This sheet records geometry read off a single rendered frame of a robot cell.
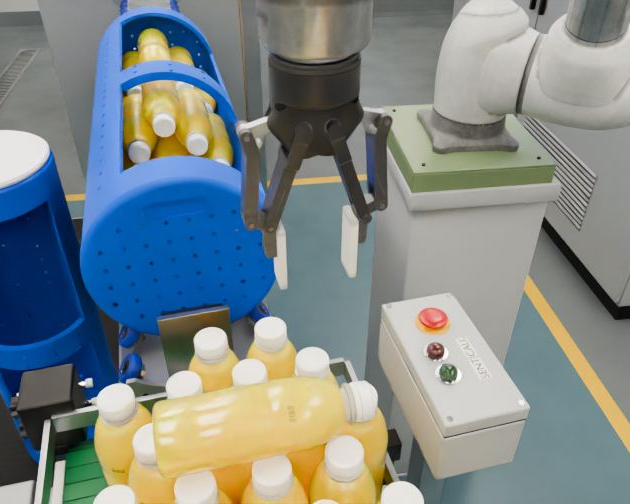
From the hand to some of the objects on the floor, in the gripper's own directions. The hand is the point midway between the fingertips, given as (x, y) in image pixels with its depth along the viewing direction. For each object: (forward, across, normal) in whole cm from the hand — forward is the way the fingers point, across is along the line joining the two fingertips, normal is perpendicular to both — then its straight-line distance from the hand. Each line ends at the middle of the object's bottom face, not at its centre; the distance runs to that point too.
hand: (314, 252), depth 60 cm
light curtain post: (+127, -20, -167) cm, 211 cm away
